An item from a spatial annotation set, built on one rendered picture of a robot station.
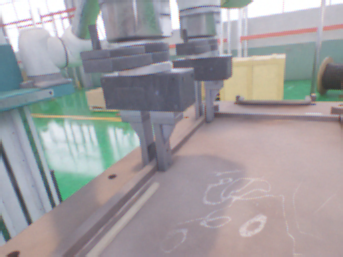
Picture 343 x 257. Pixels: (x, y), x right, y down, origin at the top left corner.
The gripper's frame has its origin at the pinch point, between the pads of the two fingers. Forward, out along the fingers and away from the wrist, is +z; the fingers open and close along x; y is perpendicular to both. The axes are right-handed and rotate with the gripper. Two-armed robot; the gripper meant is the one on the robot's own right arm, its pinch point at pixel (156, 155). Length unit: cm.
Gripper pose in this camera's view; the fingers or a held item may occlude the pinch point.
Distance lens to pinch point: 36.9
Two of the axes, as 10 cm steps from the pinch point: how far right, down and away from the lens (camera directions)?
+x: -8.9, -0.6, 4.5
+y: 4.4, -3.5, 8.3
